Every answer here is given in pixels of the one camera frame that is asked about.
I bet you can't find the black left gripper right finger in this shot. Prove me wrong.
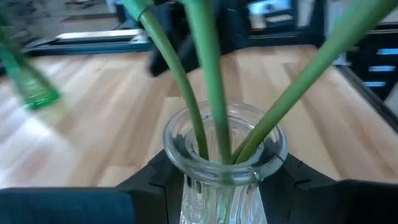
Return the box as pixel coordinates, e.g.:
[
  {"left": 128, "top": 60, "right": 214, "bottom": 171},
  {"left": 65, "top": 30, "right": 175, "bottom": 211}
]
[{"left": 259, "top": 152, "right": 398, "bottom": 224}]

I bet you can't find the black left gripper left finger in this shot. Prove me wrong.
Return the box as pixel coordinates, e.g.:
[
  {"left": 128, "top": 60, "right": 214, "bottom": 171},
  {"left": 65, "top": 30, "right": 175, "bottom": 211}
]
[{"left": 0, "top": 149, "right": 185, "bottom": 224}]

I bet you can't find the clear cut glass vase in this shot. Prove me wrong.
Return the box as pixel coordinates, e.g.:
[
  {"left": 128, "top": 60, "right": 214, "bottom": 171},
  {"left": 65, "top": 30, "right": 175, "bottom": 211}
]
[{"left": 163, "top": 101, "right": 289, "bottom": 224}]

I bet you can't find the blue artificial flower spray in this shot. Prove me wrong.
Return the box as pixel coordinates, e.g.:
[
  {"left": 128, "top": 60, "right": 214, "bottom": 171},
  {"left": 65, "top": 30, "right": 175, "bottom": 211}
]
[{"left": 0, "top": 12, "right": 62, "bottom": 110}]

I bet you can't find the green flower stem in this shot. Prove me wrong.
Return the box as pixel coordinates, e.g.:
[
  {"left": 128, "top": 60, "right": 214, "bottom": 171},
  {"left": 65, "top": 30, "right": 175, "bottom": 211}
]
[{"left": 233, "top": 0, "right": 398, "bottom": 165}]

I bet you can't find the pink artificial tulip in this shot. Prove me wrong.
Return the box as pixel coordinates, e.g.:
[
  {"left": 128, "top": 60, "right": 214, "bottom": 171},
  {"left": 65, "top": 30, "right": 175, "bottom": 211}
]
[
  {"left": 123, "top": 0, "right": 210, "bottom": 161},
  {"left": 183, "top": 0, "right": 233, "bottom": 165}
]

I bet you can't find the hazard striped table edge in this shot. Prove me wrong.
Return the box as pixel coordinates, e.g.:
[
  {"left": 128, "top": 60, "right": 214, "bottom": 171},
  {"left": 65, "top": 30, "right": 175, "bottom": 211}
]
[{"left": 348, "top": 30, "right": 398, "bottom": 100}]

